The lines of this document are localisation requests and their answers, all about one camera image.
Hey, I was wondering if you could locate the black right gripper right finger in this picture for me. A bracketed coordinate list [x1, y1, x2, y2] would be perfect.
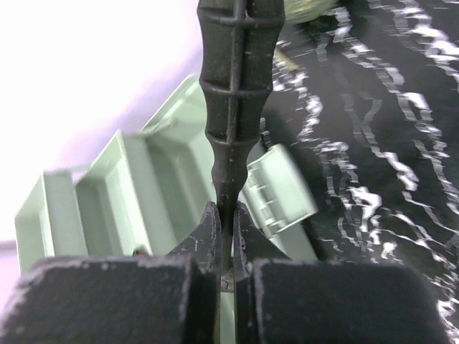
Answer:
[233, 204, 449, 343]

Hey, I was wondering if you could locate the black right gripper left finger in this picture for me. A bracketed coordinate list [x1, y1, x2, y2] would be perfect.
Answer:
[1, 202, 221, 343]

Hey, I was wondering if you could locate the red black utility tool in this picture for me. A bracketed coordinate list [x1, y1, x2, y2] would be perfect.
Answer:
[132, 245, 149, 257]

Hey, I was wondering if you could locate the translucent green tool box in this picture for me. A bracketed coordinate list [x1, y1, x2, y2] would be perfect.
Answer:
[15, 76, 317, 343]

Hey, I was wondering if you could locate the green melon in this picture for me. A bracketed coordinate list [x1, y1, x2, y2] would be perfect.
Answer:
[284, 0, 338, 24]

